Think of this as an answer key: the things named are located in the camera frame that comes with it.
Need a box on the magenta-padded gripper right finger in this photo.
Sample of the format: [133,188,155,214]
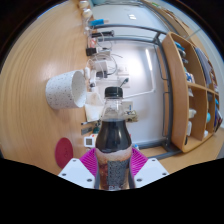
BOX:
[128,147,170,190]

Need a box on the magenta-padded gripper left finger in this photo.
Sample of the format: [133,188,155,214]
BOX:
[57,147,100,190]

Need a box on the dark drink bottle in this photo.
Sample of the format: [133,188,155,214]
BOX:
[94,85,134,192]

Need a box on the flat round red coaster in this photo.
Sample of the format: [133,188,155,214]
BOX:
[54,137,75,170]

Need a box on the small white display device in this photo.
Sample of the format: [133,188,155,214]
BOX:
[83,134,98,149]

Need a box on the wooden shelf unit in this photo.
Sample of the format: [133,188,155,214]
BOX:
[161,31,223,154]

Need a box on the white speckled cup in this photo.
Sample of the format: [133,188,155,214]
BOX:
[45,69,89,110]

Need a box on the black power adapter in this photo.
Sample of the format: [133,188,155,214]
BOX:
[85,47,98,57]

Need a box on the black cylindrical tool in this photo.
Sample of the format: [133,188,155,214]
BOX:
[91,30,115,39]

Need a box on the blue cylindrical tool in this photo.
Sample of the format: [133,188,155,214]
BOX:
[88,18,110,28]

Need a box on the white round roll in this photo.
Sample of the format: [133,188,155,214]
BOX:
[82,8,94,20]
[78,0,91,10]

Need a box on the dark metal desk frame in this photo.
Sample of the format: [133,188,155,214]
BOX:
[89,24,183,160]

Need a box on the white wall socket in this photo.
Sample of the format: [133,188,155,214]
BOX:
[116,65,131,76]

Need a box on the white power adapter with cables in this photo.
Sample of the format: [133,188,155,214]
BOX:
[91,58,113,80]

